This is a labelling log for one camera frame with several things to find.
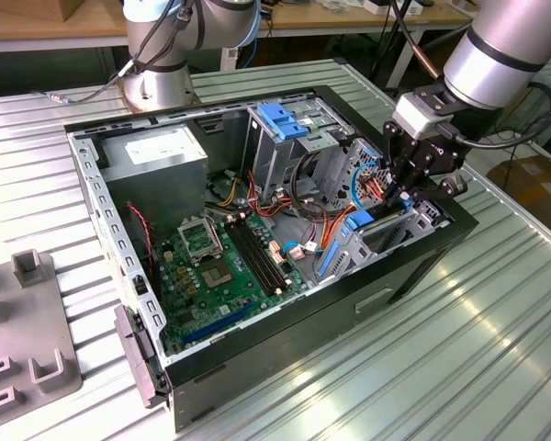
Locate hard disk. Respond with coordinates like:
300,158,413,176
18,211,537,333
318,204,414,278

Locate orange red power wire bundle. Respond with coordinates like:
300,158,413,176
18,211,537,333
246,169,396,252

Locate CPU socket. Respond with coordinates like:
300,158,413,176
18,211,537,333
197,257,236,291

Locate red black twisted wire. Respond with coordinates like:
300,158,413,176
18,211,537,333
125,200,158,279

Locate grey Dell power supply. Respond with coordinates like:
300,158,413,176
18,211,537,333
98,123,210,240

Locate wooden desk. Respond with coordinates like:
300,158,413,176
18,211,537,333
0,0,474,54

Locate thick black cable bundle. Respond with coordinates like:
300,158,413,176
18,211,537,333
289,150,334,220

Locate metal socket cover frame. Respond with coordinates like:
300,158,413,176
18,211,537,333
176,219,225,266

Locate black camera cable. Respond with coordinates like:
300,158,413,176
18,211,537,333
440,81,551,151

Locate large brown cardboard box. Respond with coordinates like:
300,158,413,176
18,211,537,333
486,154,551,231

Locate metal optical drive cage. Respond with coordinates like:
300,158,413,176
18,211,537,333
245,97,350,199

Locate grey parts rack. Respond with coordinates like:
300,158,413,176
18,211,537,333
0,247,84,422

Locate black cable with silver plug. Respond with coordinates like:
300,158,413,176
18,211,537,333
29,0,198,103

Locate blue expansion slot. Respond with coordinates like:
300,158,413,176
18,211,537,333
181,300,253,345

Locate black RAM slot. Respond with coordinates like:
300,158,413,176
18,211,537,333
236,218,289,291
224,219,276,298

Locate green motherboard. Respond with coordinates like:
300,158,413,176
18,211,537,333
153,209,313,357

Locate blue plastic drive latch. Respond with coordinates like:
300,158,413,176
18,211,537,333
258,103,311,142

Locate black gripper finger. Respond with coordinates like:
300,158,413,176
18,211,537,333
379,119,410,210
397,170,468,209

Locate grey wrist camera housing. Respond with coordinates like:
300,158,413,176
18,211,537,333
392,90,456,140

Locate blue data wire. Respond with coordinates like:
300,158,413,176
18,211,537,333
350,159,413,209

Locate yellow power wires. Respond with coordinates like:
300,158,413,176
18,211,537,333
218,175,240,207

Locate metal disk bay cage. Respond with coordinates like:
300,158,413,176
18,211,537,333
312,201,455,286

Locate black open PC case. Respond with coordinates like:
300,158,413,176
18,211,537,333
62,85,481,433

